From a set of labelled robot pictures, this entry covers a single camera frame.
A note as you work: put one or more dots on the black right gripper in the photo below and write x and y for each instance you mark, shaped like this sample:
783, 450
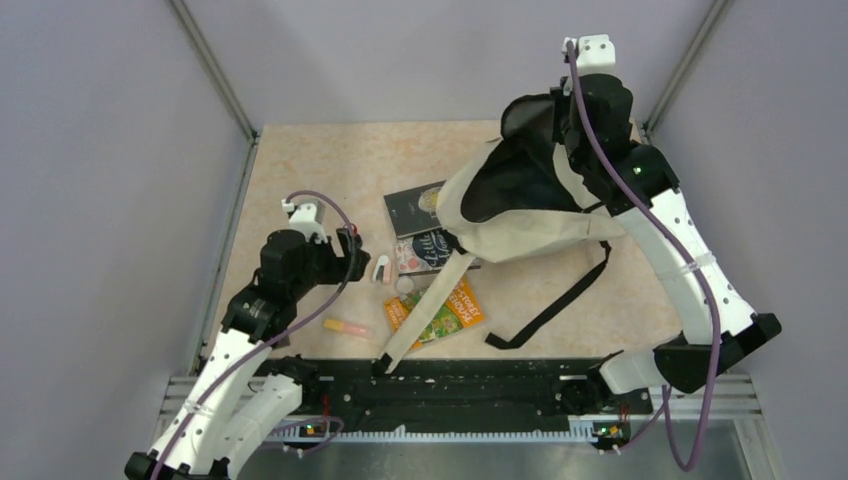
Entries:
561, 99

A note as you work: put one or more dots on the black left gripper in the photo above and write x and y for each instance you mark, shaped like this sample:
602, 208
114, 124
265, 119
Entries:
350, 266

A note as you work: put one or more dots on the cream canvas backpack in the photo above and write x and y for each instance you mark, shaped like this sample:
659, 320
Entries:
517, 198

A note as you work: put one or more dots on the black Moon and Sixpence book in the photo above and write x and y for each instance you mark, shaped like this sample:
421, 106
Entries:
413, 211

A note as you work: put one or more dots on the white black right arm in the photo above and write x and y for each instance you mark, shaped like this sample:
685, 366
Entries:
638, 188

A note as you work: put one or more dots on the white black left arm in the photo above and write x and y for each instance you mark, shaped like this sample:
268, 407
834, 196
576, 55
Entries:
212, 436

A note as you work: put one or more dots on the yellow pink highlighter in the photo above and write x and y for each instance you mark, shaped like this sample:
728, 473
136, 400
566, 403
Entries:
347, 328

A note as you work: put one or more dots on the small round clear cap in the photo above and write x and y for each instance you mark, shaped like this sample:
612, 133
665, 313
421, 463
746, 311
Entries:
405, 285

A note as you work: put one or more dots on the Little Women floral book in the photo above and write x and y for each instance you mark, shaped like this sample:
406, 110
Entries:
423, 253

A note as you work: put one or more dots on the orange green storey treehouse book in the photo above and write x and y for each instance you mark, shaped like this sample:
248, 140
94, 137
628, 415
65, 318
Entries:
460, 311

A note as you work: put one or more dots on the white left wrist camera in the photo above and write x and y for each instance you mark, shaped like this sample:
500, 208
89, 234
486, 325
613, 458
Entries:
307, 219

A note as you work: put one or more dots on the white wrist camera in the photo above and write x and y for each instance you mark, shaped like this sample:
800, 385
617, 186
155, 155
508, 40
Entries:
307, 219
594, 54

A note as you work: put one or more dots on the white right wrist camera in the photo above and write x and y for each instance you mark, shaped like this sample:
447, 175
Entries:
594, 54

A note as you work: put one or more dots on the aluminium frame rail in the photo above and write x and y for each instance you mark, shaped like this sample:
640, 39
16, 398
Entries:
212, 68

